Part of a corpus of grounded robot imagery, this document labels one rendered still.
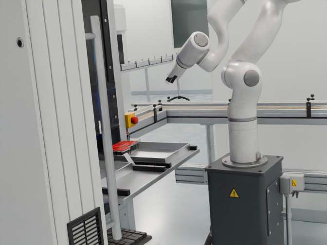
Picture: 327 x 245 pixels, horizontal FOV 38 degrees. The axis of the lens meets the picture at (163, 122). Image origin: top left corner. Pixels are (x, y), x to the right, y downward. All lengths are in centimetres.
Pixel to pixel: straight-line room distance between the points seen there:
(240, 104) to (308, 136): 159
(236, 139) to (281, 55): 153
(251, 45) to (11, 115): 112
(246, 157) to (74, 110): 101
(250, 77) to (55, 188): 99
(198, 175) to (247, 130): 123
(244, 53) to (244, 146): 38
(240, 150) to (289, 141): 155
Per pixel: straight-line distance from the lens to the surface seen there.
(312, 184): 293
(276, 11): 202
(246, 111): 194
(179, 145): 221
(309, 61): 338
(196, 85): 1073
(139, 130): 275
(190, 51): 186
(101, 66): 123
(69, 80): 113
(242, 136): 196
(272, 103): 286
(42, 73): 108
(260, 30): 196
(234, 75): 188
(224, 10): 190
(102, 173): 196
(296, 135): 348
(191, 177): 314
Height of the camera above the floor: 143
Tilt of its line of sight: 11 degrees down
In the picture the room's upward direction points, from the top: 5 degrees counter-clockwise
